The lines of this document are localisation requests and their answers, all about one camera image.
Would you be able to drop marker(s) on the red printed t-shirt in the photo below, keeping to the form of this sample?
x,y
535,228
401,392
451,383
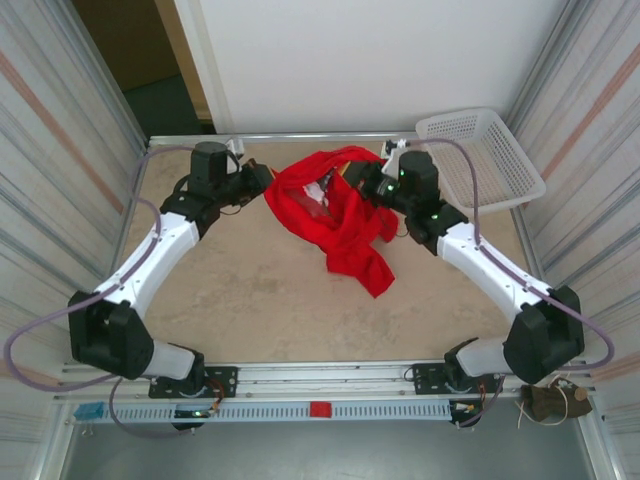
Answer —
x,y
350,240

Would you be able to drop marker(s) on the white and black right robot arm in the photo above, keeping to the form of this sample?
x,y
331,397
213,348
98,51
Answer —
x,y
480,260

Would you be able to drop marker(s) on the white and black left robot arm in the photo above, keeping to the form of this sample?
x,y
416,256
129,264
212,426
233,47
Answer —
x,y
150,260

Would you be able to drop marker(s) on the white perforated plastic basket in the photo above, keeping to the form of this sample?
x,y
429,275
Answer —
x,y
495,165

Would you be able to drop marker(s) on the brown wooden door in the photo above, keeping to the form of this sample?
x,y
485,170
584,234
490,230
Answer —
x,y
125,45

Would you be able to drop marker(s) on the red tape square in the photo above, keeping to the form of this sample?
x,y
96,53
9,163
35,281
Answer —
x,y
321,409

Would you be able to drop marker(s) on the small circuit board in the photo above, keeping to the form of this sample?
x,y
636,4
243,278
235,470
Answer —
x,y
195,413
467,408

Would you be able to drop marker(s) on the brown cloth pouch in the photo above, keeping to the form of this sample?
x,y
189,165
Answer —
x,y
550,402

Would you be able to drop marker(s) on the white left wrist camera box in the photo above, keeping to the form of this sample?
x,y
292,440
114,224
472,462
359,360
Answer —
x,y
235,146

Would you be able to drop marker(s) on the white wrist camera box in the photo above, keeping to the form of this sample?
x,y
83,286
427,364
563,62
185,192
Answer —
x,y
392,150
235,146

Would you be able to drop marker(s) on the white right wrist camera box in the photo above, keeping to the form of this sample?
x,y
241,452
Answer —
x,y
392,150

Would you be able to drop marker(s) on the aluminium table end rail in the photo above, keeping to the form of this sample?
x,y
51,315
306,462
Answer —
x,y
300,137

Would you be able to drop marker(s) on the cream door frame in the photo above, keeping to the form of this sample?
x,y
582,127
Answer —
x,y
210,90

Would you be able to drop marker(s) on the aluminium mounting rail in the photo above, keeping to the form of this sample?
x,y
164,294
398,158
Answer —
x,y
325,375

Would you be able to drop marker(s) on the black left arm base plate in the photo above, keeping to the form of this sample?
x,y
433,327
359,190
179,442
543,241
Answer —
x,y
225,380

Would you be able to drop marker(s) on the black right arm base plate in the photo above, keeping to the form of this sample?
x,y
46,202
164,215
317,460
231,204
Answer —
x,y
425,380

